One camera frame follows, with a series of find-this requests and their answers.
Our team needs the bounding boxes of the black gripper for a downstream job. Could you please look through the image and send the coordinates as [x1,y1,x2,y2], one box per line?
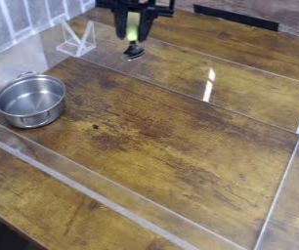
[95,0,175,42]

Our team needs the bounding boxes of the green handled metal spoon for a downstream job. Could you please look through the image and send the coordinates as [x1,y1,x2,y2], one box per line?
[124,12,145,61]

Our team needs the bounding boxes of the black strip on table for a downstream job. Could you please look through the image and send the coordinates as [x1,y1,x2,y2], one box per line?
[193,4,279,31]

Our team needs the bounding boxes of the small steel pot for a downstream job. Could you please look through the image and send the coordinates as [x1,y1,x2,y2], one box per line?
[0,71,67,129]

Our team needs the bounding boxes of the clear acrylic barrier front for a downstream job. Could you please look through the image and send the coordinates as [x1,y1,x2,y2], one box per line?
[0,124,247,250]

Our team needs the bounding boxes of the clear acrylic barrier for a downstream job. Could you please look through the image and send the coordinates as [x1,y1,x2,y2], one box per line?
[255,127,299,250]
[0,124,247,250]

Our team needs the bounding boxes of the clear acrylic barrier right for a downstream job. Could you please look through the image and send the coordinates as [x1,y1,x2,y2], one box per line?
[255,127,299,250]

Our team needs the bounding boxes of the clear acrylic triangle bracket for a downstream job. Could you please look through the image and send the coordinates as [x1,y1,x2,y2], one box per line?
[56,21,96,58]

